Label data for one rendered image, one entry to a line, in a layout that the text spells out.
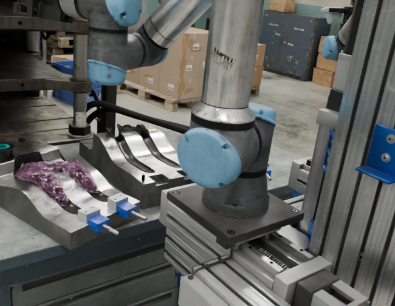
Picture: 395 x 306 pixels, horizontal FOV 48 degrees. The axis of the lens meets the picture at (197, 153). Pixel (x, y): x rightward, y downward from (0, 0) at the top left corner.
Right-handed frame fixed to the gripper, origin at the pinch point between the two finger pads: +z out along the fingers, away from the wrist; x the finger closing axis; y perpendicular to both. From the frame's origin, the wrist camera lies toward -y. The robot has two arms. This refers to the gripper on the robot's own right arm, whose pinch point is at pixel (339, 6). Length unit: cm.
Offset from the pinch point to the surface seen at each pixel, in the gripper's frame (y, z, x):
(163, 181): 49, -31, -74
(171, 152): 48, -9, -68
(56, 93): 119, 383, -154
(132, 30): 11, 58, -75
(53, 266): 62, -52, -109
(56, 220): 46, -53, -106
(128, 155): 46, -14, -84
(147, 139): 44, -5, -76
